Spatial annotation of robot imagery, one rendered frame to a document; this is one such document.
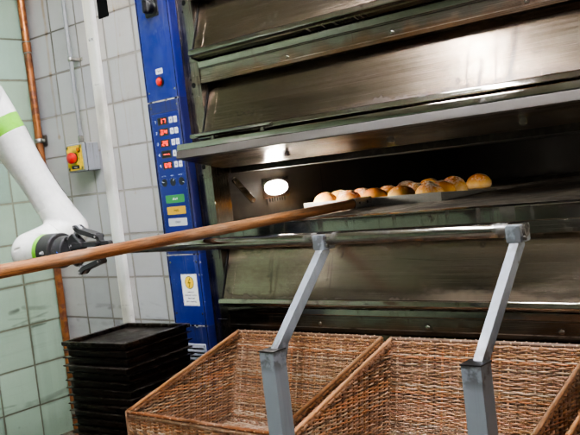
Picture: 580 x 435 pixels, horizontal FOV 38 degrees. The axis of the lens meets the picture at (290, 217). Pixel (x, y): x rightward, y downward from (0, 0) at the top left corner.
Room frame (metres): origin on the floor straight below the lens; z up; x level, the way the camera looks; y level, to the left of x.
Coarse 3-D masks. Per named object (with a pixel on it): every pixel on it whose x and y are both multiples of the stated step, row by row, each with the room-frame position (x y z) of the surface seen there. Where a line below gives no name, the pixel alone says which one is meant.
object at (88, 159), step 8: (72, 144) 3.01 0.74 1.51; (80, 144) 2.98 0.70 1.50; (88, 144) 3.00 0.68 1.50; (96, 144) 3.02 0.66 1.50; (72, 152) 3.01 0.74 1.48; (80, 152) 2.98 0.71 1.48; (88, 152) 2.99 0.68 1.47; (96, 152) 3.02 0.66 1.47; (80, 160) 2.98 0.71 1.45; (88, 160) 2.99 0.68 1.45; (96, 160) 3.01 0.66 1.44; (72, 168) 3.02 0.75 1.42; (80, 168) 2.99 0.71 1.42; (88, 168) 2.98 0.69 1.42; (96, 168) 3.01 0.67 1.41
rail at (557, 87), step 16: (576, 80) 1.77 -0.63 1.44; (480, 96) 1.91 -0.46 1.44; (496, 96) 1.88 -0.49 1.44; (512, 96) 1.86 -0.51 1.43; (528, 96) 1.83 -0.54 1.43; (384, 112) 2.07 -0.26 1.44; (400, 112) 2.04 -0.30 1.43; (416, 112) 2.01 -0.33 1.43; (288, 128) 2.27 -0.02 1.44; (304, 128) 2.24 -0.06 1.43; (320, 128) 2.20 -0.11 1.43; (192, 144) 2.52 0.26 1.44; (208, 144) 2.47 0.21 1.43
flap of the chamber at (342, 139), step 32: (544, 96) 1.81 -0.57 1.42; (576, 96) 1.76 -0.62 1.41; (352, 128) 2.13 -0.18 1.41; (384, 128) 2.07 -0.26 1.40; (416, 128) 2.05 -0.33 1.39; (448, 128) 2.04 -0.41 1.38; (480, 128) 2.04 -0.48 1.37; (512, 128) 2.03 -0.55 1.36; (192, 160) 2.56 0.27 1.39; (224, 160) 2.55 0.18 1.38; (256, 160) 2.54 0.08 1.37
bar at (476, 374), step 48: (240, 240) 2.10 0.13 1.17; (288, 240) 1.99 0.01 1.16; (336, 240) 1.90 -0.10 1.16; (384, 240) 1.82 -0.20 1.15; (432, 240) 1.75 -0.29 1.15; (528, 240) 1.64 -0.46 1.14; (288, 336) 1.81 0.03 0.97; (480, 336) 1.51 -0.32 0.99; (288, 384) 1.78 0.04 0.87; (480, 384) 1.44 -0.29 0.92; (288, 432) 1.76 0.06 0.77; (480, 432) 1.45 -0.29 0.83
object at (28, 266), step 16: (304, 208) 2.50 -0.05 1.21; (320, 208) 2.55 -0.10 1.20; (336, 208) 2.60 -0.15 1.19; (352, 208) 2.68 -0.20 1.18; (224, 224) 2.24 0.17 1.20; (240, 224) 2.28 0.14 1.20; (256, 224) 2.33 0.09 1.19; (144, 240) 2.03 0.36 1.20; (160, 240) 2.06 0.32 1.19; (176, 240) 2.10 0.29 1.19; (192, 240) 2.16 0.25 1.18; (48, 256) 1.83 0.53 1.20; (64, 256) 1.85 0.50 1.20; (80, 256) 1.88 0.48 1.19; (96, 256) 1.92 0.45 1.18; (0, 272) 1.73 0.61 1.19; (16, 272) 1.76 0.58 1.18; (32, 272) 1.80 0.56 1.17
